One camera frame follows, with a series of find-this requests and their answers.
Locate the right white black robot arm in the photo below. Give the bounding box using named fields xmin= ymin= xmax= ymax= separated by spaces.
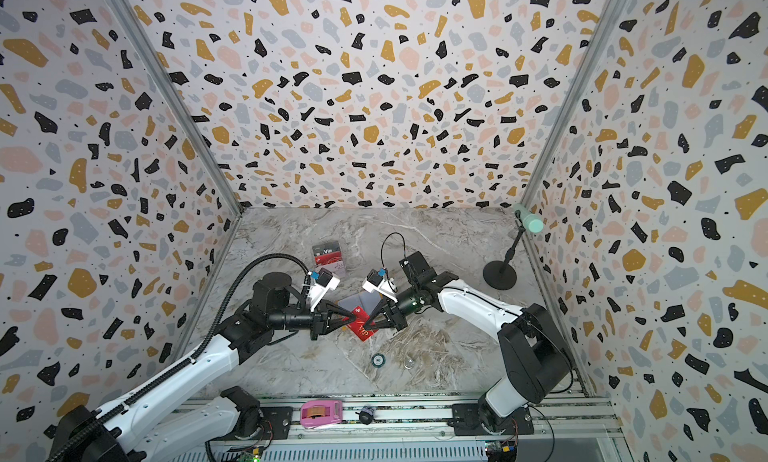
xmin=363 ymin=252 xmax=573 ymax=434

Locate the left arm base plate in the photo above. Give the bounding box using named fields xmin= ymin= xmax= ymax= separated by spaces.
xmin=215 ymin=406 xmax=293 ymax=444

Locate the yellow leather card holder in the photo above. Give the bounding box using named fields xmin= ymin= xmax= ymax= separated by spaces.
xmin=338 ymin=291 xmax=381 ymax=316

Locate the green circuit board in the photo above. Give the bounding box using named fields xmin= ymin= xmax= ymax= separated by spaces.
xmin=236 ymin=447 xmax=264 ymax=462

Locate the black microphone stand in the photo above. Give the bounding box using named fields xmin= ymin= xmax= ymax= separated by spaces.
xmin=482 ymin=225 xmax=526 ymax=291

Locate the pink tape dispenser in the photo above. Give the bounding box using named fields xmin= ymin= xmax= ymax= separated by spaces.
xmin=300 ymin=399 xmax=344 ymax=429

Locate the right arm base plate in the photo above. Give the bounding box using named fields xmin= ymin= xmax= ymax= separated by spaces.
xmin=448 ymin=402 xmax=534 ymax=438

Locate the right circuit board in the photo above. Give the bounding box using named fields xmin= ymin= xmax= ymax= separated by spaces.
xmin=485 ymin=439 xmax=518 ymax=462

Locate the left black corrugated cable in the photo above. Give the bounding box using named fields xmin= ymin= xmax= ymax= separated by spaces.
xmin=44 ymin=253 xmax=310 ymax=462

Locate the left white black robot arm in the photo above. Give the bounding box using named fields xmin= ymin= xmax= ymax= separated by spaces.
xmin=48 ymin=270 xmax=356 ymax=461

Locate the small black knob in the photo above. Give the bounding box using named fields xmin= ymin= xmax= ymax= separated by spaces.
xmin=356 ymin=406 xmax=375 ymax=425

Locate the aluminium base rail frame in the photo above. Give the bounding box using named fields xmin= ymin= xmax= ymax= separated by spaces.
xmin=167 ymin=394 xmax=633 ymax=461

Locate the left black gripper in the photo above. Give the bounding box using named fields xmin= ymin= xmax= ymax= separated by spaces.
xmin=274 ymin=298 xmax=359 ymax=341

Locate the clear acrylic card box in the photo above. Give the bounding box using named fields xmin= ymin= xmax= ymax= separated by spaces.
xmin=312 ymin=241 xmax=344 ymax=272

